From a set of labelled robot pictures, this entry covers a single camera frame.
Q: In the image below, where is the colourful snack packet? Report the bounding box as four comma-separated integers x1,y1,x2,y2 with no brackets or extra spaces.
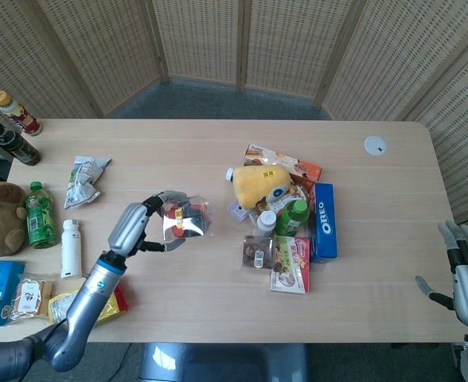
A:
257,181,311,216

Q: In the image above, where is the tall white bottle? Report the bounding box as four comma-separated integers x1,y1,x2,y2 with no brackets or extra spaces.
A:
60,218,84,280

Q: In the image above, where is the white round lid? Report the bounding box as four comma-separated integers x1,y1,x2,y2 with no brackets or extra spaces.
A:
363,135,389,157

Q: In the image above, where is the red label milk tea bottle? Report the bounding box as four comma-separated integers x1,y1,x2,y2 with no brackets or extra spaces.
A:
0,90,44,137

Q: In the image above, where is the woven folding screen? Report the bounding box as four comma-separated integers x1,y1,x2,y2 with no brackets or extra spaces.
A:
0,0,468,240

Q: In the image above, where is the small white plastic bottle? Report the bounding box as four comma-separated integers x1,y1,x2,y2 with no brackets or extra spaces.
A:
253,209,279,240

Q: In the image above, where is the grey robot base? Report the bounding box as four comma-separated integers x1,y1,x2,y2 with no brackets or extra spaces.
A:
137,342,310,382

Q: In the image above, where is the dark glass bottle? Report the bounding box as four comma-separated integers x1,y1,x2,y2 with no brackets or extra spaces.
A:
0,123,42,166

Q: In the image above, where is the blue Oreo box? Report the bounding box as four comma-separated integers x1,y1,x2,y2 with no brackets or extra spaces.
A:
308,181,339,264

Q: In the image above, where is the yellow red snack bag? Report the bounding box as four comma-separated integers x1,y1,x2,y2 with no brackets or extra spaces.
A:
48,284,131,325

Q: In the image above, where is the clear wrapped biscuit packet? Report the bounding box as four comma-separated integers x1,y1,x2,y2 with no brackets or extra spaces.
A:
10,274,55,322

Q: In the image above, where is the orange snack package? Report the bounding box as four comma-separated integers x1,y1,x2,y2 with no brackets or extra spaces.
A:
244,143,324,193

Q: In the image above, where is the crumpled silver snack bag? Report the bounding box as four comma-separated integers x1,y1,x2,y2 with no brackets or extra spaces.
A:
63,155,113,210

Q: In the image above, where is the clear plastic box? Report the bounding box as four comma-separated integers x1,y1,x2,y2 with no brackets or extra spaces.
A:
241,235,277,272

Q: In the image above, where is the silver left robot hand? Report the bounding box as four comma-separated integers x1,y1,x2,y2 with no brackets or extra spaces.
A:
107,189,189,259

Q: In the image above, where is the yellow plush toy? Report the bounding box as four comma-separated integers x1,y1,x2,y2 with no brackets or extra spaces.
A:
232,164,293,210

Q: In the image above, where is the green tea bottle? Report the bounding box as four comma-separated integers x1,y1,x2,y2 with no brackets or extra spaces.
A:
25,181,58,250
275,198,310,238

